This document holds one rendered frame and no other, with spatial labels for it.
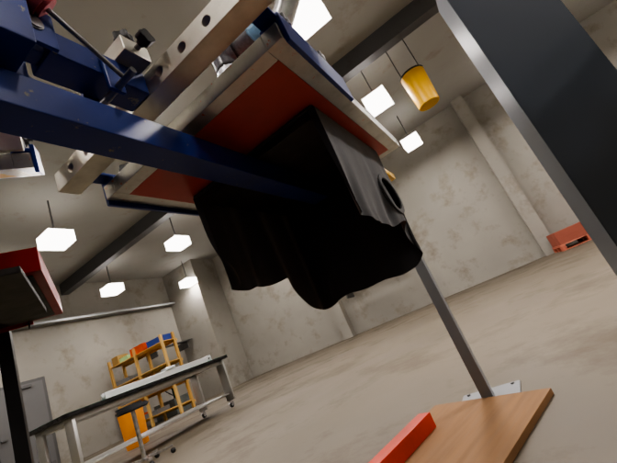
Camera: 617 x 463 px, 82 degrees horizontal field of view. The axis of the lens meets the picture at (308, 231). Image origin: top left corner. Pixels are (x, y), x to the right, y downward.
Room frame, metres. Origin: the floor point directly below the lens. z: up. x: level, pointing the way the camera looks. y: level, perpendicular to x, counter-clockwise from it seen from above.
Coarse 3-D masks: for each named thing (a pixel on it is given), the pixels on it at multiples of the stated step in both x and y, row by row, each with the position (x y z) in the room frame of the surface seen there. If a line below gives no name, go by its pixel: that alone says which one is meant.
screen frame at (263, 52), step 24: (264, 48) 0.55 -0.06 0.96; (288, 48) 0.56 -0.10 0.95; (240, 72) 0.58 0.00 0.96; (264, 72) 0.59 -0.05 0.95; (312, 72) 0.65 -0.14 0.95; (216, 96) 0.61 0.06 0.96; (336, 96) 0.77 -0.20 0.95; (192, 120) 0.64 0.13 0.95; (360, 120) 0.93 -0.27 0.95; (384, 144) 1.16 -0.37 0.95; (144, 168) 0.73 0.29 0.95; (120, 192) 0.78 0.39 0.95
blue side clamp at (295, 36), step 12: (276, 12) 0.53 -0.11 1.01; (288, 24) 0.56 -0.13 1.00; (288, 36) 0.53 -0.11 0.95; (300, 36) 0.60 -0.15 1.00; (300, 48) 0.56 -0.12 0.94; (312, 48) 0.65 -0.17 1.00; (312, 60) 0.60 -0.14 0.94; (324, 60) 0.70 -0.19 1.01; (324, 72) 0.65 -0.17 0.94; (336, 72) 0.76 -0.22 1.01; (336, 84) 0.71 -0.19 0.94; (348, 96) 0.78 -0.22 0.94
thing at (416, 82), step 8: (408, 72) 5.16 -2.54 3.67; (416, 72) 5.13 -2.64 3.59; (424, 72) 5.17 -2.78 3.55; (400, 80) 5.33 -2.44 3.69; (408, 80) 5.21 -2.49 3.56; (416, 80) 5.15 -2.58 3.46; (424, 80) 5.14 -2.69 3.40; (408, 88) 5.29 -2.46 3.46; (416, 88) 5.19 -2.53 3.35; (424, 88) 5.15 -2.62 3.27; (432, 88) 5.17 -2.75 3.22; (416, 96) 5.24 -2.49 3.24; (424, 96) 5.17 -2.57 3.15; (432, 96) 5.15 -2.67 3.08; (416, 104) 5.34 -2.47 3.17; (424, 104) 5.25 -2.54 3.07; (432, 104) 5.37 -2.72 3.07
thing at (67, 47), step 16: (64, 48) 0.44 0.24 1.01; (80, 48) 0.46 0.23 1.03; (32, 64) 0.44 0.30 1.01; (48, 64) 0.43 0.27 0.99; (64, 64) 0.44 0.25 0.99; (80, 64) 0.45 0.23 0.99; (96, 64) 0.48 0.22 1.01; (48, 80) 0.46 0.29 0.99; (64, 80) 0.47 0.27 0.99; (80, 80) 0.48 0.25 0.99; (96, 80) 0.49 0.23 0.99; (144, 80) 0.57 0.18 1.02; (96, 96) 0.53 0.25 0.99; (128, 96) 0.55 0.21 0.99; (144, 96) 0.57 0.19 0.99
